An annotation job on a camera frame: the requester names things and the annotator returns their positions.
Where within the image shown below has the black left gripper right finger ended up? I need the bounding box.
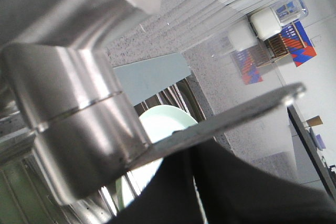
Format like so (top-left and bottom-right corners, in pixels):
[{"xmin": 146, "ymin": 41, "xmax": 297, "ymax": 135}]
[{"xmin": 191, "ymin": 141, "xmax": 335, "ymax": 223}]

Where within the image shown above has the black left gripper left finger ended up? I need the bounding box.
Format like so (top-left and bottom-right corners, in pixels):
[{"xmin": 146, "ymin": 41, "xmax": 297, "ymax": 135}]
[{"xmin": 109, "ymin": 151, "xmax": 204, "ymax": 223}]

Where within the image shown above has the light green round plate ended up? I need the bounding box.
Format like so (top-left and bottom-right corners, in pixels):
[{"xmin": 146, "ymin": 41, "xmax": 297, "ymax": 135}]
[{"xmin": 116, "ymin": 105, "xmax": 197, "ymax": 210}]

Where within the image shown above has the dark side table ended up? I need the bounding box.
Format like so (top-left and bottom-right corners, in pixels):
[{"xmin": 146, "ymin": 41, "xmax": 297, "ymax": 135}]
[{"xmin": 287, "ymin": 105, "xmax": 335, "ymax": 201}]

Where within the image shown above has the stainless steel sink basin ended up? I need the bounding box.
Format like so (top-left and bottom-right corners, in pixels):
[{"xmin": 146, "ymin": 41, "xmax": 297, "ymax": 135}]
[{"xmin": 1, "ymin": 81, "xmax": 118, "ymax": 223}]

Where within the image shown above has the stainless steel faucet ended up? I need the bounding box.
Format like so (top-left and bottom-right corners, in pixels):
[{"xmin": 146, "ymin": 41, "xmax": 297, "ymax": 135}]
[{"xmin": 1, "ymin": 0, "xmax": 305, "ymax": 205}]

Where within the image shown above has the clear plastic storage box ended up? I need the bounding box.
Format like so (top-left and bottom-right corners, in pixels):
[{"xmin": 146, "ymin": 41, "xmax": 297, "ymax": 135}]
[{"xmin": 270, "ymin": 0, "xmax": 309, "ymax": 28}]

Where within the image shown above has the grey wire dish rack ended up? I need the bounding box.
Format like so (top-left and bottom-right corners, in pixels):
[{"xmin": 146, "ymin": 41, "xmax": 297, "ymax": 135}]
[{"xmin": 114, "ymin": 53, "xmax": 206, "ymax": 122}]

